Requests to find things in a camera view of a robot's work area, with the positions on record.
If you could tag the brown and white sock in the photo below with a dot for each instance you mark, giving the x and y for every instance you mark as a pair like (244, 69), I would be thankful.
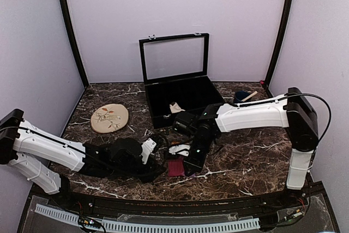
(175, 108)

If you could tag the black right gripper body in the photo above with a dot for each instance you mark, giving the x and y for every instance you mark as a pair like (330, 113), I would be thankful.
(203, 144)

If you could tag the black front table rail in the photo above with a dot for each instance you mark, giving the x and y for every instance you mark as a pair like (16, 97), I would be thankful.
(183, 198)

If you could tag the wooden stick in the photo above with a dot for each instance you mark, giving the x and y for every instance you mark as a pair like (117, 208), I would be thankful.
(249, 96)

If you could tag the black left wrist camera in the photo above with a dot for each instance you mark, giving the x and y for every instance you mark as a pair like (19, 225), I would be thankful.
(125, 148)

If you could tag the maroon purple orange sock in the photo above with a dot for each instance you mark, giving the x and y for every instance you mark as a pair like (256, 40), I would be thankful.
(176, 169)

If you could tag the black corner post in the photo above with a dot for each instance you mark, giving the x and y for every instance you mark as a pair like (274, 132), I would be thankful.
(73, 43)
(278, 43)

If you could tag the white slotted cable duct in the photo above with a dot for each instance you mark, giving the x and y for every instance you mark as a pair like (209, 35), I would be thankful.
(138, 223)

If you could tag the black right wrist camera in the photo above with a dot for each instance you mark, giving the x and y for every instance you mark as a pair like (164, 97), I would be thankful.
(185, 123)

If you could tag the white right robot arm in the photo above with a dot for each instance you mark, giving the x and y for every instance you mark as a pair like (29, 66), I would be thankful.
(291, 111)

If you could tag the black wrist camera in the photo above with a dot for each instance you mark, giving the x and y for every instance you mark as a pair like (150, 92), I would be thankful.
(125, 148)
(185, 123)

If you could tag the black right corner post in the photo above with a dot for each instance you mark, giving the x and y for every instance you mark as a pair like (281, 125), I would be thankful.
(278, 43)

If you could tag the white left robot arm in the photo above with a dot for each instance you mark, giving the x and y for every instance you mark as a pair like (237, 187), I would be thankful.
(22, 144)

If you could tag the dark blue mug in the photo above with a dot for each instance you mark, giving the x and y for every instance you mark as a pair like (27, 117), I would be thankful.
(239, 96)

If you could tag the black left corner post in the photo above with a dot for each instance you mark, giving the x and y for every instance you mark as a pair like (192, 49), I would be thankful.
(73, 43)

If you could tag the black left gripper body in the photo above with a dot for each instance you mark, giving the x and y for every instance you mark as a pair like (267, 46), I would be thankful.
(120, 170)

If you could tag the black display box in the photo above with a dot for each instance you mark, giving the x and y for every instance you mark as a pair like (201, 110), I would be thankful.
(175, 70)

